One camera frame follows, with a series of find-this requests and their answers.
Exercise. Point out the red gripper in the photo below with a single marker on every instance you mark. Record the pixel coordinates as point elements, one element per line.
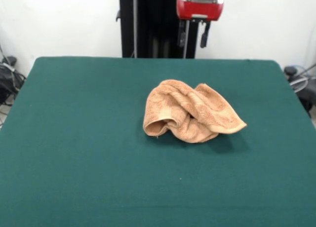
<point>200,8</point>

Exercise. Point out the orange terry towel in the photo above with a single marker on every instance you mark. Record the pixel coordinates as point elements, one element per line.
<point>197,106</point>

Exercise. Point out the black wheeled stand base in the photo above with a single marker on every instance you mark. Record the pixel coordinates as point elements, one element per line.
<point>306,93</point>

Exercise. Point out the dark green table cloth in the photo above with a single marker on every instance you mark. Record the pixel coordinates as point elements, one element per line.
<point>74,138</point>

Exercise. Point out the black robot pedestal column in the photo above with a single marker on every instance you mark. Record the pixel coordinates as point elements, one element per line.
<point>148,27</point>

